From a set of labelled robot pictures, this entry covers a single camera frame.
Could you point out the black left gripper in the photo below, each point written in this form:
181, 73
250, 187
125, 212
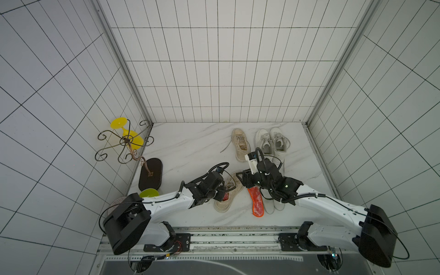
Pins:
221, 191

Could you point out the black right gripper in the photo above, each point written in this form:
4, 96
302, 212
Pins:
249, 177

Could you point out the beige sneaker red label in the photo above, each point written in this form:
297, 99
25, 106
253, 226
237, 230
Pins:
241, 144
232, 182

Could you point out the grey shoe insole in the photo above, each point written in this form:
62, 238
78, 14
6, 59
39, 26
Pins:
277, 204
269, 206

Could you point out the red translucent shoe insole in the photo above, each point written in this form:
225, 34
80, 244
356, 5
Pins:
257, 202

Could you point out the white leather sneaker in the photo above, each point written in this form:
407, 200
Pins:
263, 141
281, 143

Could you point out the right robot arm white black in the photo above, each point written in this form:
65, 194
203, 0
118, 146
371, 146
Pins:
368, 231

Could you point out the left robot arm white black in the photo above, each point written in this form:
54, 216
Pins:
141, 221

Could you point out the dark oval stand base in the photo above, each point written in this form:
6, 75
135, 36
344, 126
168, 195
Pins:
150, 174

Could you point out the green plastic bowl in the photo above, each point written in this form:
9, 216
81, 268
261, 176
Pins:
149, 193

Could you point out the pink glass bowl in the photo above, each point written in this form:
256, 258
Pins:
115, 204

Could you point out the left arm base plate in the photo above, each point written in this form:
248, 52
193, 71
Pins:
178, 243

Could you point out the aluminium mounting rail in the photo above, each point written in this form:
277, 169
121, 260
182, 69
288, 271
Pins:
225, 241

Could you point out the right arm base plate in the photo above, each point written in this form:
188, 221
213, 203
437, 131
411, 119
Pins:
290, 242

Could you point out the scrolled metal wire stand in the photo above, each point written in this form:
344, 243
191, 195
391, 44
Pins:
126, 154

